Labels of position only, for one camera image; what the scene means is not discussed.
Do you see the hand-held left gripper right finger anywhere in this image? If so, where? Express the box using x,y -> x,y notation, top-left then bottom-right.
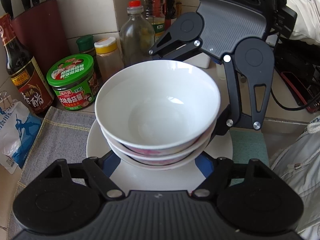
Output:
191,151 -> 275,198

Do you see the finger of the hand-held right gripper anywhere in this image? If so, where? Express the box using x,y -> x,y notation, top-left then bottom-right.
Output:
211,54 -> 272,136
148,28 -> 203,62

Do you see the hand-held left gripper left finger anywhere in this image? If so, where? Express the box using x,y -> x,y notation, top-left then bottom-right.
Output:
44,150 -> 125,198

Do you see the white bowl with pink flowers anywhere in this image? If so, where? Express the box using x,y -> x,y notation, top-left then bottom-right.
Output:
107,134 -> 213,172
101,119 -> 218,166
94,60 -> 222,155

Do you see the white plate with brown stain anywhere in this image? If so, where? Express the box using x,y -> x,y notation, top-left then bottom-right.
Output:
86,119 -> 234,196

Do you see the person's right forearm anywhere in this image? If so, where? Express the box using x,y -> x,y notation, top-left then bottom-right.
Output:
285,0 -> 320,46

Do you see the white plastic container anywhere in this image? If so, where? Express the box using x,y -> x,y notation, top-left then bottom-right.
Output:
188,52 -> 211,69

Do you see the red-capped glass bottle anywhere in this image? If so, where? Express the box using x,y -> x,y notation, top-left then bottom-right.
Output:
119,0 -> 156,67

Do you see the clear oil bottle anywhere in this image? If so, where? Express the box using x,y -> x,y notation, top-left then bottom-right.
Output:
143,0 -> 167,37

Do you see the dark soy sauce bottle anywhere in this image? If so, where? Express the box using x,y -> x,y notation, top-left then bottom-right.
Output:
164,0 -> 177,27

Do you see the grey and teal towel mat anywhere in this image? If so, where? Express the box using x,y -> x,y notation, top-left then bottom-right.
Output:
11,106 -> 271,230

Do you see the yellow-lidded spice jar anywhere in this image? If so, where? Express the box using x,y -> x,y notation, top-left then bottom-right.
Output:
94,36 -> 125,83

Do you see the green-lidded spice jar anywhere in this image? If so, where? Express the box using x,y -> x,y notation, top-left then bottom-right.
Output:
76,34 -> 102,80

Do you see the green-lidded sauce jar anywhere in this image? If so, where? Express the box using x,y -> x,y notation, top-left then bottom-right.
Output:
46,53 -> 98,111

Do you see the person's white jacket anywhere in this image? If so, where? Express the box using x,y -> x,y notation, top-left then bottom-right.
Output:
269,116 -> 320,240

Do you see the white and blue salt bag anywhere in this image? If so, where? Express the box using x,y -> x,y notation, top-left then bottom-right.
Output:
0,99 -> 43,175

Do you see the metal binder clip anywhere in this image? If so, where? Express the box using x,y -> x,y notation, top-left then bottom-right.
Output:
0,91 -> 11,111

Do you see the dark vinegar bottle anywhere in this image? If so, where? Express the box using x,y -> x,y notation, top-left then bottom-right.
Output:
0,13 -> 55,116

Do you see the dark red knife block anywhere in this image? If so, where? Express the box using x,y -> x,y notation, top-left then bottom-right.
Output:
10,0 -> 71,81

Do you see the black cable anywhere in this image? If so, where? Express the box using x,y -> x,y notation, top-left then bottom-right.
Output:
271,30 -> 310,111

